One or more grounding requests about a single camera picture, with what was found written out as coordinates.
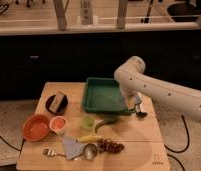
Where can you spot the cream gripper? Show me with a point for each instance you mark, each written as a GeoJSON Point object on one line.
{"type": "Point", "coordinates": [129, 102]}

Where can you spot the blue sponge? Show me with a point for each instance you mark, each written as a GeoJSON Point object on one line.
{"type": "Point", "coordinates": [138, 99]}

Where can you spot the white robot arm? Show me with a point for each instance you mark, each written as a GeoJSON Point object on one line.
{"type": "Point", "coordinates": [131, 78]}

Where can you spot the green plastic tray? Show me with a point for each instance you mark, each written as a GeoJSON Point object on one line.
{"type": "Point", "coordinates": [102, 96]}

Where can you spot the green toy pepper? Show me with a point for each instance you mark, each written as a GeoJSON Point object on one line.
{"type": "Point", "coordinates": [105, 122]}

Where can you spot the light green cup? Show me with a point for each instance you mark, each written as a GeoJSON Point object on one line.
{"type": "Point", "coordinates": [87, 123]}

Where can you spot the toy grape bunch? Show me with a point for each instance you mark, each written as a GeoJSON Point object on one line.
{"type": "Point", "coordinates": [110, 146]}

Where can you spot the yellow toy corn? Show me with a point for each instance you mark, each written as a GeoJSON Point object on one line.
{"type": "Point", "coordinates": [88, 138]}

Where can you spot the metal measuring cup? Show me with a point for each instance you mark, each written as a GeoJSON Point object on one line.
{"type": "Point", "coordinates": [88, 151]}

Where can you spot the brown block on plate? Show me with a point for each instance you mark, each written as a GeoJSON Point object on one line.
{"type": "Point", "coordinates": [57, 102]}

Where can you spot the blue grey cloth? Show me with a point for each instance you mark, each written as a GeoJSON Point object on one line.
{"type": "Point", "coordinates": [72, 147]}

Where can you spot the small orange cup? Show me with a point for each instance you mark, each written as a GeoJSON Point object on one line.
{"type": "Point", "coordinates": [58, 124]}

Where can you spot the wooden table board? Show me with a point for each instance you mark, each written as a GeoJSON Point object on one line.
{"type": "Point", "coordinates": [144, 148]}

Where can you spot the orange bowl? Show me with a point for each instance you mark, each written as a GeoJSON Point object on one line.
{"type": "Point", "coordinates": [35, 128]}

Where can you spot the metal fork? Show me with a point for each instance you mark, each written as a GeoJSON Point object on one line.
{"type": "Point", "coordinates": [51, 152]}

